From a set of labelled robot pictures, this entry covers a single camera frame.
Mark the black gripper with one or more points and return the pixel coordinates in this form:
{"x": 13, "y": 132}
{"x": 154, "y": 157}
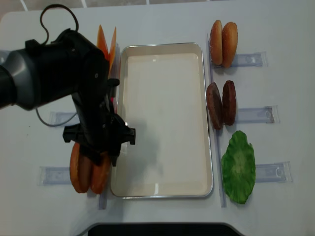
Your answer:
{"x": 99, "y": 131}

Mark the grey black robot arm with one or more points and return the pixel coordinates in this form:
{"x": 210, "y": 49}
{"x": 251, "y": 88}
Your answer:
{"x": 39, "y": 74}

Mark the clear acrylic tomato holder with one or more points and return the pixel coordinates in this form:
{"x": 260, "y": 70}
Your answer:
{"x": 63, "y": 118}

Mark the clear acrylic bread holder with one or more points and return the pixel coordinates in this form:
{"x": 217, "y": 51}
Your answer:
{"x": 53, "y": 176}

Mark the orange cheese slice right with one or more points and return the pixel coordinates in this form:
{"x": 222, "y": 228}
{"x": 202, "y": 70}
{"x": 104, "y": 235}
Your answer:
{"x": 112, "y": 52}

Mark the orange cheese slice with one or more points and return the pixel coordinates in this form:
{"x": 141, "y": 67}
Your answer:
{"x": 101, "y": 42}
{"x": 112, "y": 52}

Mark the orange cheese slice left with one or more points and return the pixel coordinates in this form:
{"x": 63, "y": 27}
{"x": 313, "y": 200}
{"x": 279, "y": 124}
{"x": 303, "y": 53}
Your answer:
{"x": 101, "y": 42}

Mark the brown meat patty inner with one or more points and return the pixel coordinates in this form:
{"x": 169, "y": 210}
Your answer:
{"x": 214, "y": 105}

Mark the brown meat patty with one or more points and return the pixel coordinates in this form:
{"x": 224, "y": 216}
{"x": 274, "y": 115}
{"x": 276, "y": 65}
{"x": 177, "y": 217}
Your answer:
{"x": 229, "y": 105}
{"x": 214, "y": 105}

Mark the brown meat patty outer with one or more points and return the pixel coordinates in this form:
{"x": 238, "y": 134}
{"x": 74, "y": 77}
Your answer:
{"x": 229, "y": 105}

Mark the green lettuce leaf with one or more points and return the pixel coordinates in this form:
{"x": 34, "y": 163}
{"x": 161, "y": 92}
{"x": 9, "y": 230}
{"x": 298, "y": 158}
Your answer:
{"x": 238, "y": 168}

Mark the clear acrylic lettuce holder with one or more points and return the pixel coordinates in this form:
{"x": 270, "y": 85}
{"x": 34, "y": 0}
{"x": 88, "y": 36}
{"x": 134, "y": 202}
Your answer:
{"x": 277, "y": 172}

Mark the white metal tray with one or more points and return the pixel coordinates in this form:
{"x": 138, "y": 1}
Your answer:
{"x": 162, "y": 95}

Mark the black monitor edge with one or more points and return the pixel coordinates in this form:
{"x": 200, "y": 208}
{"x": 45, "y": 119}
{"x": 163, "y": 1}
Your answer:
{"x": 160, "y": 229}

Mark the bun half inner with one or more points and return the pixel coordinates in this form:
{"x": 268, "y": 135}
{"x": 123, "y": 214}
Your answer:
{"x": 216, "y": 43}

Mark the bun half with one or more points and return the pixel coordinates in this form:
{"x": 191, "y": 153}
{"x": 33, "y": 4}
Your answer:
{"x": 229, "y": 43}
{"x": 216, "y": 43}

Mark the bun half outer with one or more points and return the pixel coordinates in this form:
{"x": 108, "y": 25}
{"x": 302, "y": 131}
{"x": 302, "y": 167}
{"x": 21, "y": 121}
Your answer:
{"x": 229, "y": 43}

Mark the clear acrylic patty holder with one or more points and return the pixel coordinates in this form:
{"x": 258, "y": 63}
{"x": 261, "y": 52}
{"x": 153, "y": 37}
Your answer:
{"x": 267, "y": 114}

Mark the clear acrylic bun holder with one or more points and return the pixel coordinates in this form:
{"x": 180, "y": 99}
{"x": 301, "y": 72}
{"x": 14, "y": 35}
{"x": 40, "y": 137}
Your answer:
{"x": 248, "y": 60}

